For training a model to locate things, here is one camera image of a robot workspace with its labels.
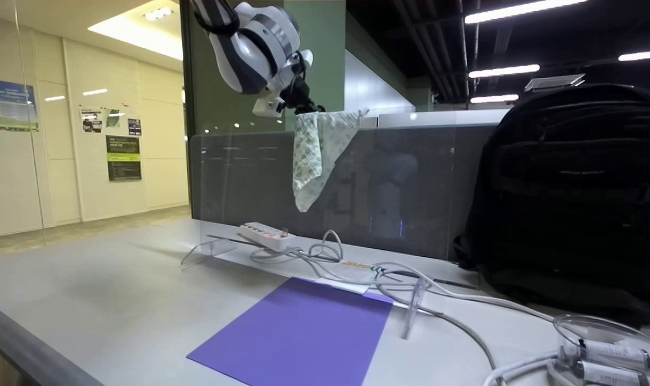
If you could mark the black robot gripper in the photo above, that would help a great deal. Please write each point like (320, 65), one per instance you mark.
(302, 88)

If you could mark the small wall notice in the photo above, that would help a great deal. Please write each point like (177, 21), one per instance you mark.
(90, 120)

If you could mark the ceiling light tube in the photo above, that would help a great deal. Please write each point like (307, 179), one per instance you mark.
(643, 54)
(524, 8)
(504, 71)

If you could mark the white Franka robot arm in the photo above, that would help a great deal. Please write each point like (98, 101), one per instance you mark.
(257, 46)

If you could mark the purple paper sheet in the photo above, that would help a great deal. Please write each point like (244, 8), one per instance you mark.
(304, 335)

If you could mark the dark green wall poster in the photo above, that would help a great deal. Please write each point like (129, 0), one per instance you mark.
(122, 157)

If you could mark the grey desk partition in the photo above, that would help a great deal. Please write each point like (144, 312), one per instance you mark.
(445, 118)

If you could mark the clear acrylic panel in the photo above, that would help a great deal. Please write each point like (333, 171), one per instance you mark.
(396, 194)

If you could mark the blue wall poster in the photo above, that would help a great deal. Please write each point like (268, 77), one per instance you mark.
(11, 104)

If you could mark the black backpack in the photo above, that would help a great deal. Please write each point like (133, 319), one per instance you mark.
(574, 200)

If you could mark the white power strip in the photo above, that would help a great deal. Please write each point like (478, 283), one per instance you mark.
(266, 236)

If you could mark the white green floral cloth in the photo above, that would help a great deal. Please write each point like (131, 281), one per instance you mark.
(316, 153)

